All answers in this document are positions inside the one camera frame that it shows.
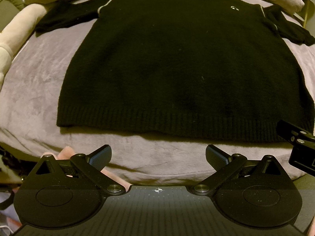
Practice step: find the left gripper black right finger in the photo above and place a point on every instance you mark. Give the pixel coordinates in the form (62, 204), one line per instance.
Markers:
(253, 193)

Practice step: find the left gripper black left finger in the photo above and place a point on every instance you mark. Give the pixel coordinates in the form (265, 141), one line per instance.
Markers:
(64, 193)

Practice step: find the black knit sweater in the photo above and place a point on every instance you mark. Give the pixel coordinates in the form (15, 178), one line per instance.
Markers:
(212, 69)

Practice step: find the long pink plush toy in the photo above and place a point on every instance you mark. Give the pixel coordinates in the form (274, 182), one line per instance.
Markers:
(16, 33)

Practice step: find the person's left hand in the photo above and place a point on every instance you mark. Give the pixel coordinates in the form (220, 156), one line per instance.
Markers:
(67, 152)

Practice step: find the purple fleece bed sheet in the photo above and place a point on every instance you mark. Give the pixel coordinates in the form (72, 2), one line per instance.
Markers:
(29, 109)

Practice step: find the small side table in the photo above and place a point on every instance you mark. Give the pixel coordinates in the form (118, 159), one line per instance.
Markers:
(306, 13)

